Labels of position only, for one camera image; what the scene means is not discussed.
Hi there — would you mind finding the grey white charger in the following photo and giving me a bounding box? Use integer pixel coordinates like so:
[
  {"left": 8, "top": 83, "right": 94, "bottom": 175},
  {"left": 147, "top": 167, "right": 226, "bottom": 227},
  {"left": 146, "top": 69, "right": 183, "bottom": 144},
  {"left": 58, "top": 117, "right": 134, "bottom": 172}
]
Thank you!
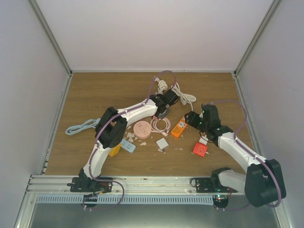
[{"left": 156, "top": 138, "right": 169, "bottom": 152}]

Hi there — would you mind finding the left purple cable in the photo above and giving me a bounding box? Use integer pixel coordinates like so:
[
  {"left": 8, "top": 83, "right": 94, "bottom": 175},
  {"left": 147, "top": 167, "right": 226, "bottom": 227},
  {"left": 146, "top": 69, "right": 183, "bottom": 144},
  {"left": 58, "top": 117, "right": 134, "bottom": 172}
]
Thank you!
[{"left": 87, "top": 70, "right": 178, "bottom": 179}]

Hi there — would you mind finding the red cube socket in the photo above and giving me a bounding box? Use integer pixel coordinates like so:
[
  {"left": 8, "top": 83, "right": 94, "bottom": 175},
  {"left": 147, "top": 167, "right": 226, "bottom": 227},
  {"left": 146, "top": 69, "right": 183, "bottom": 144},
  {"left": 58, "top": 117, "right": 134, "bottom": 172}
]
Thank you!
[{"left": 192, "top": 142, "right": 208, "bottom": 157}]

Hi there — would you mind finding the yellow cube socket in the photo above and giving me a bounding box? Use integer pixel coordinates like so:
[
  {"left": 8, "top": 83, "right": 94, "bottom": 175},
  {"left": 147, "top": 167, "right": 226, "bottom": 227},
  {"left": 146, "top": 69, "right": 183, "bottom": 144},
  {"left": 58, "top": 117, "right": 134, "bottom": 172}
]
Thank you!
[{"left": 109, "top": 144, "right": 121, "bottom": 157}]

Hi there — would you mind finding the white cord of orange strip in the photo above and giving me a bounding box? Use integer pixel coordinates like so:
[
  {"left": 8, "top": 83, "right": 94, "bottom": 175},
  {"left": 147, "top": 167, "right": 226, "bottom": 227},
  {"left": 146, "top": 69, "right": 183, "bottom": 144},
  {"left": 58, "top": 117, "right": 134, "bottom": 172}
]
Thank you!
[{"left": 172, "top": 82, "right": 198, "bottom": 112}]

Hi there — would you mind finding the right metal frame post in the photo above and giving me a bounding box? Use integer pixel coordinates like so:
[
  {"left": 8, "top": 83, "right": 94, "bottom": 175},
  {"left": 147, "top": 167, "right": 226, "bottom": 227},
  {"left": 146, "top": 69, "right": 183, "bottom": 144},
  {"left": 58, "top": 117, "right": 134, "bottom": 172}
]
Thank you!
[{"left": 233, "top": 0, "right": 282, "bottom": 77}]

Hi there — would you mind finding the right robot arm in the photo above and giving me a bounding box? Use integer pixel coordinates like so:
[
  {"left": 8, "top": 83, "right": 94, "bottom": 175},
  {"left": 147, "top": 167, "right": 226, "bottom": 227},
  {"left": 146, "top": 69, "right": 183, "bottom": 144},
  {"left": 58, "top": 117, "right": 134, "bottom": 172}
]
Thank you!
[{"left": 184, "top": 103, "right": 286, "bottom": 209}]

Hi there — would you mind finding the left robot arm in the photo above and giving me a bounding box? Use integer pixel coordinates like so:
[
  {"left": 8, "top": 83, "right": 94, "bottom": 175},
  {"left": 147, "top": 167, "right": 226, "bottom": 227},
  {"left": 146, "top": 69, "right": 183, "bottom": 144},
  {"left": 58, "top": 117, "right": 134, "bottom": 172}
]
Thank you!
[{"left": 72, "top": 89, "right": 179, "bottom": 192}]

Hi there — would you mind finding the left metal frame post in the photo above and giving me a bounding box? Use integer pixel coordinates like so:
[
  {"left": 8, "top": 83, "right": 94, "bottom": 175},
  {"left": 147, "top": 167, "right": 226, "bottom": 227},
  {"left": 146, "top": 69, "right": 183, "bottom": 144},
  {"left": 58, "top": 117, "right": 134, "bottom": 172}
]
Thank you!
[{"left": 28, "top": 0, "right": 73, "bottom": 77}]

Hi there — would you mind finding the metal frame post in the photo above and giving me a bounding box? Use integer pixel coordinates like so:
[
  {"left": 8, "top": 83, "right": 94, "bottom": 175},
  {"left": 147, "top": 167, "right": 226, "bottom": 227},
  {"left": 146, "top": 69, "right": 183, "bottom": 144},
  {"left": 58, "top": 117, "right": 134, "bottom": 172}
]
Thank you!
[
  {"left": 233, "top": 0, "right": 282, "bottom": 77},
  {"left": 28, "top": 0, "right": 73, "bottom": 77}
]

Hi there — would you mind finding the orange power strip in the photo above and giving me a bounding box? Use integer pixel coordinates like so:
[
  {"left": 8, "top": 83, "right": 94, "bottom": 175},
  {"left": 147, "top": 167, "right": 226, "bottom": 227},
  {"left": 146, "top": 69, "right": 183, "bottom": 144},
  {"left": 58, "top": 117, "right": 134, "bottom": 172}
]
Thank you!
[{"left": 171, "top": 117, "right": 188, "bottom": 138}]

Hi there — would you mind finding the pink coiled power cord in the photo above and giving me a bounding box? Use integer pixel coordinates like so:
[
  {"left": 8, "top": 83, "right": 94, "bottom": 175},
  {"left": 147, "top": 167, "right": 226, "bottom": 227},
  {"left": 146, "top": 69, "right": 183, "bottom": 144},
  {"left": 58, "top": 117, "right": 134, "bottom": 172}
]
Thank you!
[{"left": 150, "top": 117, "right": 171, "bottom": 138}]

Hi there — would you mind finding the white cord of purple strip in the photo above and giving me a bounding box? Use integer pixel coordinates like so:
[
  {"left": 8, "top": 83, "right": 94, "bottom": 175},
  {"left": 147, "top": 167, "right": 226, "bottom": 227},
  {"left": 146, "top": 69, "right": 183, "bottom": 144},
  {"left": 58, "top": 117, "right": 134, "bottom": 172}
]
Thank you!
[{"left": 152, "top": 76, "right": 168, "bottom": 95}]

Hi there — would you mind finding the slotted cable duct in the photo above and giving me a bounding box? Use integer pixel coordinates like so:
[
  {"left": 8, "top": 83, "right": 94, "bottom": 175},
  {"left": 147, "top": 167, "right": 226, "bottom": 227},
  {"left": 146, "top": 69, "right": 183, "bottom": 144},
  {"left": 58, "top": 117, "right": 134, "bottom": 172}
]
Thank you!
[{"left": 37, "top": 194, "right": 213, "bottom": 205}]

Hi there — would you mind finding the pink round power socket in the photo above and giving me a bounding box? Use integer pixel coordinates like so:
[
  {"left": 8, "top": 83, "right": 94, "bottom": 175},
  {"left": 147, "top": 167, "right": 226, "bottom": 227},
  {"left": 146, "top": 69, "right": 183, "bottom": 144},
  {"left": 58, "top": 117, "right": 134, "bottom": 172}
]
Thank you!
[{"left": 133, "top": 121, "right": 152, "bottom": 139}]

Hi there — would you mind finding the blue power strip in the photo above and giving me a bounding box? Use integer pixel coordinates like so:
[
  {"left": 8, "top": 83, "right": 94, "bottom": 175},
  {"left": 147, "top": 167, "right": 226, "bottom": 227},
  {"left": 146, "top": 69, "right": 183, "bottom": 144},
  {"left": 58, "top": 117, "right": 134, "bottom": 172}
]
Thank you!
[{"left": 65, "top": 118, "right": 136, "bottom": 153}]

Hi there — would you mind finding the white usb charger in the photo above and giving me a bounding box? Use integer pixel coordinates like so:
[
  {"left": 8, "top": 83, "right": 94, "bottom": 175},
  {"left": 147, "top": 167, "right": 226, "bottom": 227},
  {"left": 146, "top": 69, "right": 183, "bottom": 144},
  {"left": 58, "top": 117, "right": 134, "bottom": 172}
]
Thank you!
[{"left": 199, "top": 138, "right": 208, "bottom": 145}]

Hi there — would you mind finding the aluminium front rail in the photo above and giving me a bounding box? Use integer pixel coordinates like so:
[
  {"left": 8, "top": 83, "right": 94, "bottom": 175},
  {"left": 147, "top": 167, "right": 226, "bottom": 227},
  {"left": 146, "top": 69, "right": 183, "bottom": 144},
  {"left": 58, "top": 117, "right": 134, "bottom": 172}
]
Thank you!
[{"left": 26, "top": 175, "right": 230, "bottom": 195}]

